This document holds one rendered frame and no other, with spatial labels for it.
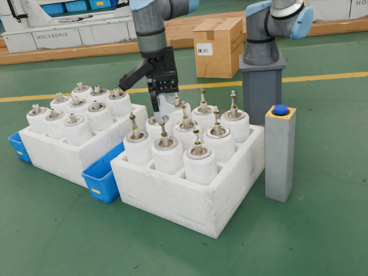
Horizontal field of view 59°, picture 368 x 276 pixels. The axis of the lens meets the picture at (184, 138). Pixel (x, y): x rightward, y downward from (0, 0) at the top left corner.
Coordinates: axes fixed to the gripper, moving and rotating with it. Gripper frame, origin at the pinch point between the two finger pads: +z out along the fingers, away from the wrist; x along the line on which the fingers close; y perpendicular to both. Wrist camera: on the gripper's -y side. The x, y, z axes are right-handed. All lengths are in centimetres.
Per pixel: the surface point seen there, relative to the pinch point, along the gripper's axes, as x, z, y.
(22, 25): 228, 4, -136
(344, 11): 177, 20, 135
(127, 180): 1.2, 22.3, -14.5
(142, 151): 2.2, 12.6, -7.5
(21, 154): 40, 30, -70
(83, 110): 37, 11, -35
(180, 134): 5.7, 9.9, 5.2
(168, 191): -8.8, 20.8, -0.1
